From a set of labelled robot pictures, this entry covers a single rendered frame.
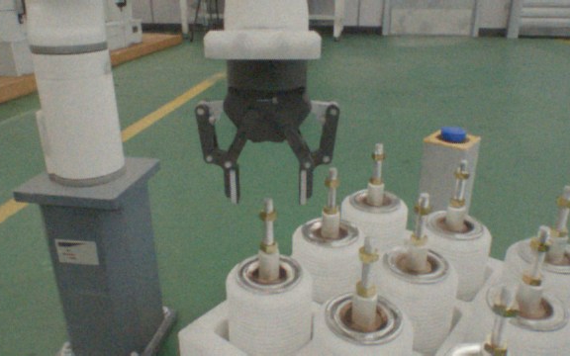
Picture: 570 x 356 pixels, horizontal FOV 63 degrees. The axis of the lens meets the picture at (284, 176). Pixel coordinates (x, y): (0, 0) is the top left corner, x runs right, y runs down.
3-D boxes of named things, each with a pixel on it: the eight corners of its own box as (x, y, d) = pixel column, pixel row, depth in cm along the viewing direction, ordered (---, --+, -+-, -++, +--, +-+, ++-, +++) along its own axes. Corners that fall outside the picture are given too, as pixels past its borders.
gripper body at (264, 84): (312, 37, 46) (310, 129, 50) (225, 37, 46) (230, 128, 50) (315, 46, 39) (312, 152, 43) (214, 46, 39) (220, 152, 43)
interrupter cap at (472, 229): (431, 242, 59) (432, 237, 59) (418, 215, 66) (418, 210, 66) (492, 243, 59) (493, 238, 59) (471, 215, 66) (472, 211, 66)
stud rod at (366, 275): (357, 308, 45) (362, 238, 42) (361, 302, 45) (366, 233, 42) (367, 311, 44) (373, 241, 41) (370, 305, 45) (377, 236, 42)
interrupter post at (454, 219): (446, 232, 61) (450, 210, 60) (441, 223, 64) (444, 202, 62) (465, 232, 61) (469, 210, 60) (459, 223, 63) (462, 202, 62)
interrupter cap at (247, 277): (276, 307, 47) (276, 301, 47) (221, 281, 51) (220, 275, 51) (316, 271, 53) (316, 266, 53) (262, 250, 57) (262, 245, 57)
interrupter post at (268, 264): (271, 285, 51) (270, 259, 49) (253, 277, 52) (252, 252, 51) (284, 274, 53) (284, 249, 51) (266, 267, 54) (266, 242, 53)
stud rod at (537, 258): (532, 299, 46) (549, 231, 43) (522, 295, 46) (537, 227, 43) (535, 294, 46) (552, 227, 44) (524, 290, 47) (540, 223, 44)
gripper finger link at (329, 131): (329, 104, 43) (312, 162, 46) (347, 109, 44) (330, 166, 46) (327, 97, 46) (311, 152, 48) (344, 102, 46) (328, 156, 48)
